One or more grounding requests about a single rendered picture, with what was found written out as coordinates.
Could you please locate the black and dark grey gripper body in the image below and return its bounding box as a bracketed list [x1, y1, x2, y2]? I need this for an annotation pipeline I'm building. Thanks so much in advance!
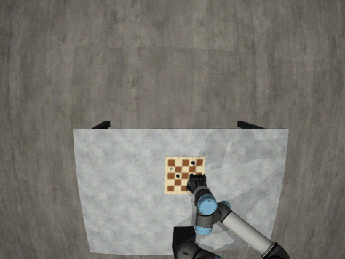
[190, 174, 206, 194]

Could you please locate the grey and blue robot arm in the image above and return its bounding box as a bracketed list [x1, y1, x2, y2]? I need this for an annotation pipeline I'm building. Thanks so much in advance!
[178, 186, 290, 259]

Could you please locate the brown and cream chessboard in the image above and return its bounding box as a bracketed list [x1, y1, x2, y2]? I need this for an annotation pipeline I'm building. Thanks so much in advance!
[164, 156, 206, 194]

